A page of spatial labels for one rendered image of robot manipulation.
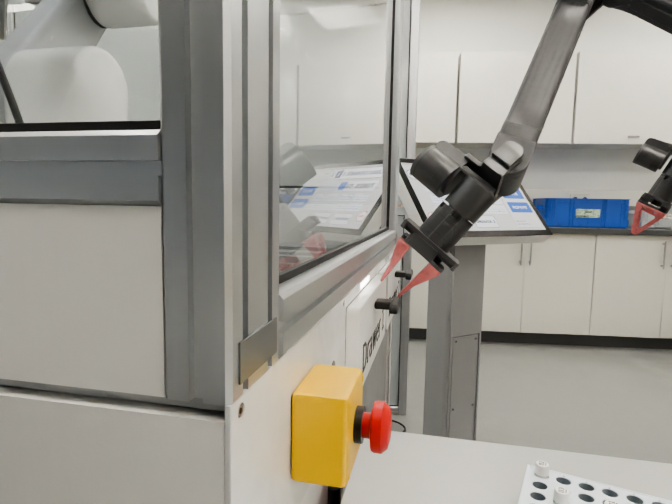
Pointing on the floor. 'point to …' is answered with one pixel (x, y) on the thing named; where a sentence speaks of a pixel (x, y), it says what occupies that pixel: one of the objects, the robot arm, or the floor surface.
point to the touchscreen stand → (454, 346)
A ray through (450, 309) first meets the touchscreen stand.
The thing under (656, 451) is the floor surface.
